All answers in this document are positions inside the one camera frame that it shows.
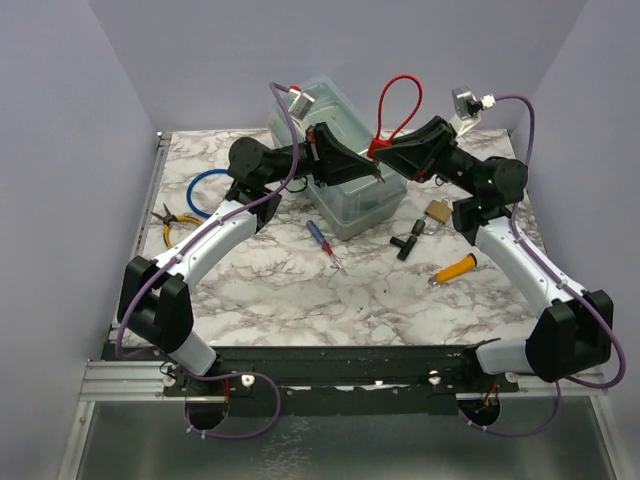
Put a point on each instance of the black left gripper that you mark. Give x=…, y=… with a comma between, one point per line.
x=329, y=160

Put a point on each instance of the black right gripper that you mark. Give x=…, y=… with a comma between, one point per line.
x=421, y=153

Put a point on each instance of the small silver key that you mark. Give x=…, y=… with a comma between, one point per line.
x=378, y=172

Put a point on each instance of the brass padlock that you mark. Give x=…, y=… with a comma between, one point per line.
x=436, y=215

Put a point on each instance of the blue cable lock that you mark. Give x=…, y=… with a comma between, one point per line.
x=195, y=193

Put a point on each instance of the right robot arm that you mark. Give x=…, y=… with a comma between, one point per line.
x=573, y=327

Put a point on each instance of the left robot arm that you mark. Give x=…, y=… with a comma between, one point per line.
x=155, y=299

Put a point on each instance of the black cylinder lock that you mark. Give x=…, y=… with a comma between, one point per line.
x=406, y=246

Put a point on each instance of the clear plastic storage box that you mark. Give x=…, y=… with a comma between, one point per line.
x=356, y=206

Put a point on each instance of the blue handled screwdriver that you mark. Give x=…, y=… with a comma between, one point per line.
x=324, y=244

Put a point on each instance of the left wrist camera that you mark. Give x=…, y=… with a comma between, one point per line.
x=302, y=102

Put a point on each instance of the orange handled tool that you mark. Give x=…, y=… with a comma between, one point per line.
x=467, y=264

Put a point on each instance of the yellow handled pliers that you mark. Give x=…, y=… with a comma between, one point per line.
x=168, y=219

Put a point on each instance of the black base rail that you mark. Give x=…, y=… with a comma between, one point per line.
x=330, y=381

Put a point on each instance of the aluminium frame rail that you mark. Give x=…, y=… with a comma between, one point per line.
x=276, y=289

